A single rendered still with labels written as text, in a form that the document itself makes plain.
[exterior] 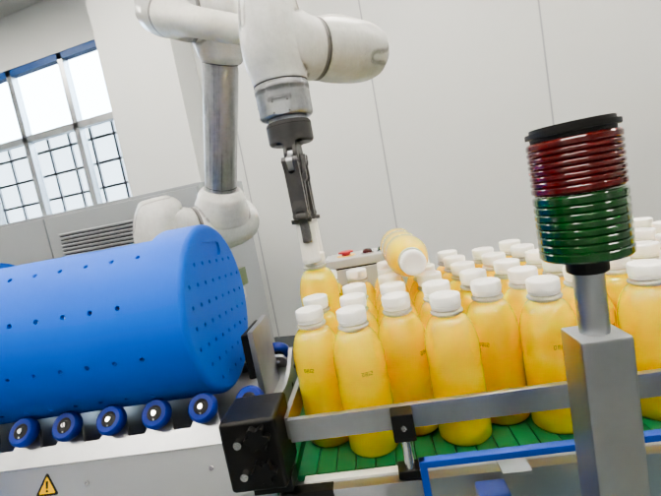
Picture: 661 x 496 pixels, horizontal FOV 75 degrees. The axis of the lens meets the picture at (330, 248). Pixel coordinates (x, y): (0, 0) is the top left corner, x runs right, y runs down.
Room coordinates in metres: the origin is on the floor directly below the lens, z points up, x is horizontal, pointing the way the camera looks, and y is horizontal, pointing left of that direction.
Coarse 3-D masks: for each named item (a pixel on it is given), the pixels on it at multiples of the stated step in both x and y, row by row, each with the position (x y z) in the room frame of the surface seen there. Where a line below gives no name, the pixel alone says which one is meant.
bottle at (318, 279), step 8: (320, 264) 0.72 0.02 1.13; (304, 272) 0.73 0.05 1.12; (312, 272) 0.71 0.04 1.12; (320, 272) 0.71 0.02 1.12; (328, 272) 0.72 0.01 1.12; (304, 280) 0.71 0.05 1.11; (312, 280) 0.70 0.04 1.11; (320, 280) 0.70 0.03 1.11; (328, 280) 0.71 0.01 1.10; (336, 280) 0.73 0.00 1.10; (304, 288) 0.71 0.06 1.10; (312, 288) 0.70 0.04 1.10; (320, 288) 0.70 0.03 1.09; (328, 288) 0.70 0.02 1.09; (336, 288) 0.71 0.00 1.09; (304, 296) 0.71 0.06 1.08; (328, 296) 0.70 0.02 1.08; (336, 296) 0.71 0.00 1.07; (336, 304) 0.71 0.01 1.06
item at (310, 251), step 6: (312, 222) 0.70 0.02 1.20; (300, 228) 0.71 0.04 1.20; (312, 228) 0.70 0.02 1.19; (300, 234) 0.71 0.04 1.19; (312, 234) 0.70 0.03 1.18; (300, 240) 0.71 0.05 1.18; (300, 246) 0.71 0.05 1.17; (306, 246) 0.71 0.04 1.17; (312, 246) 0.70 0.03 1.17; (318, 246) 0.70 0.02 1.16; (306, 252) 0.71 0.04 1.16; (312, 252) 0.70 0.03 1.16; (318, 252) 0.70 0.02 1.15; (306, 258) 0.71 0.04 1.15; (312, 258) 0.70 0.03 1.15; (318, 258) 0.70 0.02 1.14
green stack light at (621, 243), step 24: (600, 192) 0.29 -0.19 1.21; (624, 192) 0.29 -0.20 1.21; (552, 216) 0.31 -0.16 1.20; (576, 216) 0.29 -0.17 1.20; (600, 216) 0.29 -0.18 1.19; (624, 216) 0.29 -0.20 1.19; (552, 240) 0.31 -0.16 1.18; (576, 240) 0.30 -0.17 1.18; (600, 240) 0.29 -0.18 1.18; (624, 240) 0.29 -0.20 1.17; (576, 264) 0.30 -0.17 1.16
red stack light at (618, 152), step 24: (552, 144) 0.30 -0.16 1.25; (576, 144) 0.29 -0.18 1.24; (600, 144) 0.29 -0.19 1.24; (624, 144) 0.30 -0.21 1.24; (528, 168) 0.33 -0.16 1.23; (552, 168) 0.30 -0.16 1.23; (576, 168) 0.29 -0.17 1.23; (600, 168) 0.29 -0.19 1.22; (624, 168) 0.30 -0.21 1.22; (552, 192) 0.30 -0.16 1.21; (576, 192) 0.29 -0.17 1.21
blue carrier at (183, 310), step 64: (128, 256) 0.65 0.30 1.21; (192, 256) 0.65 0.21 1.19; (0, 320) 0.63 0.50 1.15; (64, 320) 0.61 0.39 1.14; (128, 320) 0.59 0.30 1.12; (192, 320) 0.61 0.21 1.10; (0, 384) 0.62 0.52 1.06; (64, 384) 0.61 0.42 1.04; (128, 384) 0.61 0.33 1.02; (192, 384) 0.61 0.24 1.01
